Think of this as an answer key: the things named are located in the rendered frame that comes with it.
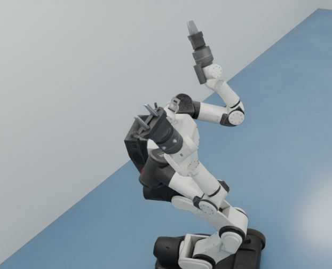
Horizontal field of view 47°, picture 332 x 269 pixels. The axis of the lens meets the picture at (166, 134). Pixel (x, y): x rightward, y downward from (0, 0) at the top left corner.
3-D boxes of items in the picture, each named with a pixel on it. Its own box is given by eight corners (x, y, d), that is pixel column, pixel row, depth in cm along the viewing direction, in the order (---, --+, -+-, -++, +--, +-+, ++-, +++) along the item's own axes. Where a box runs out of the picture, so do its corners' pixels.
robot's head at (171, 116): (161, 130, 172) (157, 114, 166) (167, 117, 179) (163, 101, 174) (175, 131, 170) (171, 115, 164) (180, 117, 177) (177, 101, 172)
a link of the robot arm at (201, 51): (201, 30, 188) (210, 53, 191) (183, 37, 188) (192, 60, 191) (207, 29, 176) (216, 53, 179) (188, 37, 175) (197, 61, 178)
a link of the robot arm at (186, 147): (163, 155, 136) (180, 171, 143) (187, 135, 135) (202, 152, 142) (152, 137, 144) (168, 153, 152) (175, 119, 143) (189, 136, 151)
